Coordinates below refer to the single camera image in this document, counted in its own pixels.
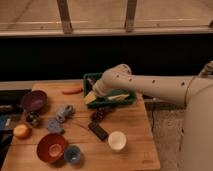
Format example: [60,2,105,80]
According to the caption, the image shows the yellow red apple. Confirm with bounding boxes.
[13,124,31,139]

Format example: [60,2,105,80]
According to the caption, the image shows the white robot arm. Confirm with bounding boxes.
[85,61,213,171]

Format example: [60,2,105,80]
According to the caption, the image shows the white cup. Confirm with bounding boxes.
[108,131,127,152]

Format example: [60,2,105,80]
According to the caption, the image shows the blue plastic cup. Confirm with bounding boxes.
[64,145,81,164]

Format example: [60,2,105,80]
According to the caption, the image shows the green plastic bin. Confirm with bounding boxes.
[83,73,136,109]

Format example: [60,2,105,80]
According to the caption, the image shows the black utensil in bin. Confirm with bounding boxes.
[87,78,97,88]

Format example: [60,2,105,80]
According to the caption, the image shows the orange carrot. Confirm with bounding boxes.
[62,87,83,95]

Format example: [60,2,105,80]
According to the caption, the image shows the dark red grapes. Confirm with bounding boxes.
[91,107,113,122]

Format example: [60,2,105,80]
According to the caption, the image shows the cream utensil in bin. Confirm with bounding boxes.
[107,94,129,100]

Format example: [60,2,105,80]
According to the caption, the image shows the black rectangular remote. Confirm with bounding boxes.
[88,122,108,141]

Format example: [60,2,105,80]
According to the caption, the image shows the blue grey cloth toy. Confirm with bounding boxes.
[45,105,75,134]

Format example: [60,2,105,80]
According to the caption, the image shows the purple bowl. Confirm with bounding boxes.
[21,90,48,112]

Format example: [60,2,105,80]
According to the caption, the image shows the dark metallic can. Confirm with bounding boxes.
[26,112,41,127]

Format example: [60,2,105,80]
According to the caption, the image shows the red bowl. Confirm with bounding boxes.
[36,133,68,164]

